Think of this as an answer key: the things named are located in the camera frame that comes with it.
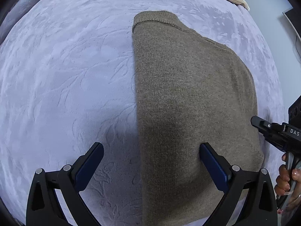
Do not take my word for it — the wall-mounted monitor screen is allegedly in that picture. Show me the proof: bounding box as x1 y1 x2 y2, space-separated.
283 8 300 40

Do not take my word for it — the olive brown knit sweater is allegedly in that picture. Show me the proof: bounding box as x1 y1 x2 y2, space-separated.
133 11 263 225

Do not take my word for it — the person's right hand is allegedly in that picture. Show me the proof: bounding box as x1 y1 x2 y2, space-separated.
274 164 300 225

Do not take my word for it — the lavender plush bed blanket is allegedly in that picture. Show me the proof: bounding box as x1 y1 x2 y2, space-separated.
1 0 287 225

